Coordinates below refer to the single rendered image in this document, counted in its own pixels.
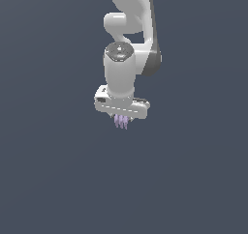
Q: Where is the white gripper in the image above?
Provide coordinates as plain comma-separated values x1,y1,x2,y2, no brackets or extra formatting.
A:
93,84,151,120

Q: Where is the small purple spiky object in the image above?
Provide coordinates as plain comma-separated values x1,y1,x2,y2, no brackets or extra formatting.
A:
113,114,129,131

